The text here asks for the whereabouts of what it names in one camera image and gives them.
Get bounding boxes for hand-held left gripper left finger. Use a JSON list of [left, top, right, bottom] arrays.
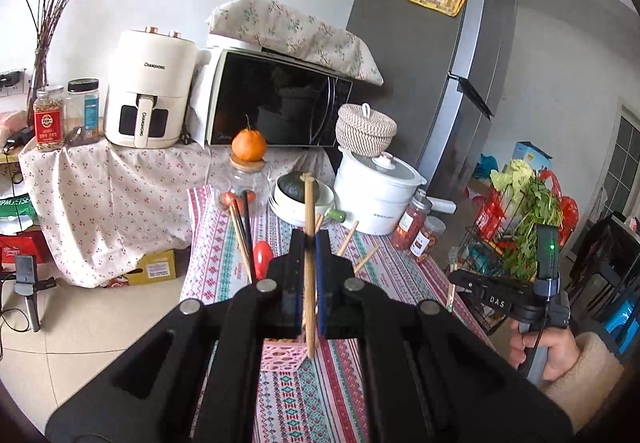
[[46, 228, 307, 443]]

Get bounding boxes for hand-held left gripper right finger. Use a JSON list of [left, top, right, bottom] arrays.
[[315, 228, 573, 443]]

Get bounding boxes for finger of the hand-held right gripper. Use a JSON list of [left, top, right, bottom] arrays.
[[447, 269, 479, 296]]

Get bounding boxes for paper-wrapped disposable chopsticks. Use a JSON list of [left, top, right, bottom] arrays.
[[446, 262, 457, 315]]

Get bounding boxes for brown wooden chopstick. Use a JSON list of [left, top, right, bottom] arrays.
[[353, 245, 380, 274]]

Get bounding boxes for light bamboo chopstick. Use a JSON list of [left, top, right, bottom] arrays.
[[336, 220, 360, 256]]

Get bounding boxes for pink perforated utensil holder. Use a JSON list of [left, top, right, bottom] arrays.
[[260, 335, 307, 376]]

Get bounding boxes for long brown chopstick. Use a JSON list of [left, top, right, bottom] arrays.
[[304, 176, 318, 358]]

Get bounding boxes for person's right forearm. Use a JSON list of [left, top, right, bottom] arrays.
[[537, 330, 626, 434]]

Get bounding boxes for person's right hand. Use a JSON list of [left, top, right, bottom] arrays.
[[510, 327, 581, 382]]

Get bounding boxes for red plastic spoon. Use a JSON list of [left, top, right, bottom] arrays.
[[252, 239, 276, 280]]

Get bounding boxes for jar of dried fruit slices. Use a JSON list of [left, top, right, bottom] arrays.
[[409, 216, 447, 264]]

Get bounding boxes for thin bamboo chopstick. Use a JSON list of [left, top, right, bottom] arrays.
[[229, 207, 254, 283]]

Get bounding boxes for red snack packet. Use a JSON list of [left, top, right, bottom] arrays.
[[472, 188, 506, 244]]

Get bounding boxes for black chopstick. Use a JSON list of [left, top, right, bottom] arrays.
[[241, 190, 259, 281]]

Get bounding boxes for jar of red dried berries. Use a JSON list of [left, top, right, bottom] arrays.
[[391, 196, 433, 251]]

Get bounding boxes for red green patterned tablecloth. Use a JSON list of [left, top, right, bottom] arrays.
[[179, 183, 496, 443]]

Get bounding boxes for green leafy herbs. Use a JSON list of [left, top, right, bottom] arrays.
[[500, 173, 566, 281]]

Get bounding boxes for dark green squash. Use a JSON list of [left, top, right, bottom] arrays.
[[276, 170, 321, 203]]

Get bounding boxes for white electric cooking pot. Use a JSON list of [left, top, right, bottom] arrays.
[[332, 146, 458, 236]]

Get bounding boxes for red plastic bag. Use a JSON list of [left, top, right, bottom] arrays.
[[537, 168, 581, 249]]

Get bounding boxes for black chair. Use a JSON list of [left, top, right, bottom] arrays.
[[567, 213, 640, 324]]

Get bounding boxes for napa cabbage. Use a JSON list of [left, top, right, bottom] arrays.
[[490, 158, 533, 194]]

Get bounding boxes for blue plastic bag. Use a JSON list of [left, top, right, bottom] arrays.
[[475, 153, 501, 179]]

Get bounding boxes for clear glass jar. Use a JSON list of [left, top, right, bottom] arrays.
[[210, 156, 273, 214]]

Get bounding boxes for yellow cardboard box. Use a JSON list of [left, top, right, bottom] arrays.
[[102, 248, 178, 289]]

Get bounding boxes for blue cardboard box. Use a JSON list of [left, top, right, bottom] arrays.
[[511, 142, 553, 174]]

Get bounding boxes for orange tangerine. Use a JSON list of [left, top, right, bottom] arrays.
[[231, 116, 267, 163]]

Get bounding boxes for woven basket with lid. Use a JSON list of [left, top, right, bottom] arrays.
[[335, 102, 398, 159]]

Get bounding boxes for glass panel door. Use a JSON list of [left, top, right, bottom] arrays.
[[597, 98, 640, 224]]

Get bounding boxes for black door microwave oven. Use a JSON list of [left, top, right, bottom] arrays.
[[197, 46, 353, 149]]

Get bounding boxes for small dotted cabinet cloth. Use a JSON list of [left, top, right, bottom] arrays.
[[19, 138, 331, 289]]

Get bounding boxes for grey refrigerator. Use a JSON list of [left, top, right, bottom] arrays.
[[345, 0, 521, 199]]

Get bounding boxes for leaf print microwave cover cloth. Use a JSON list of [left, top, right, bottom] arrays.
[[206, 0, 385, 86]]

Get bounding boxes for white air fryer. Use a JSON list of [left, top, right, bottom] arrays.
[[103, 26, 199, 149]]

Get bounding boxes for black lid jar blue label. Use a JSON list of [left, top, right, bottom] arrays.
[[65, 78, 101, 146]]

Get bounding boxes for red cardboard box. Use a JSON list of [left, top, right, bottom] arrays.
[[0, 230, 48, 271]]

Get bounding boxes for green white bag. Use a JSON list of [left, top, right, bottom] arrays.
[[0, 193, 38, 231]]

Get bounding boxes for nut jar with red label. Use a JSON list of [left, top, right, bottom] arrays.
[[32, 84, 67, 153]]

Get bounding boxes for black power adapter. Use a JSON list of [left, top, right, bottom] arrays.
[[5, 128, 33, 149]]

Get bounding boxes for glass vase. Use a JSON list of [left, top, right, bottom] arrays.
[[31, 50, 52, 96]]

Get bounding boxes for dry bare branches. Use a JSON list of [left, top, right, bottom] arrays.
[[7, 0, 111, 89]]

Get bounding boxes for black wire rack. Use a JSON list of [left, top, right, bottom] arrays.
[[450, 193, 541, 324]]

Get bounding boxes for white ceramic pan green handle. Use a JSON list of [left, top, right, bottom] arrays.
[[268, 180, 351, 225]]

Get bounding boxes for wall power socket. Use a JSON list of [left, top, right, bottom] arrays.
[[0, 68, 26, 96]]

